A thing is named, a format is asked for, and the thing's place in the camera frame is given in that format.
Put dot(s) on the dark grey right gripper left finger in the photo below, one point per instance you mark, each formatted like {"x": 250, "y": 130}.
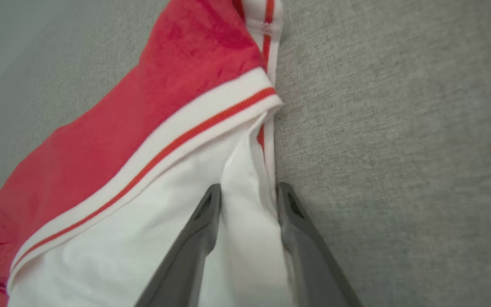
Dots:
{"x": 181, "y": 273}

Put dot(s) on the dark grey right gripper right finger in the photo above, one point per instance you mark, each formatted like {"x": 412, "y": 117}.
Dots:
{"x": 309, "y": 264}

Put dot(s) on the red and white garment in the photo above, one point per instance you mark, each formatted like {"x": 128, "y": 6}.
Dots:
{"x": 100, "y": 149}

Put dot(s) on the grey fabric sofa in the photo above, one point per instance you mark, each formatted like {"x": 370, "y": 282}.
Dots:
{"x": 399, "y": 149}

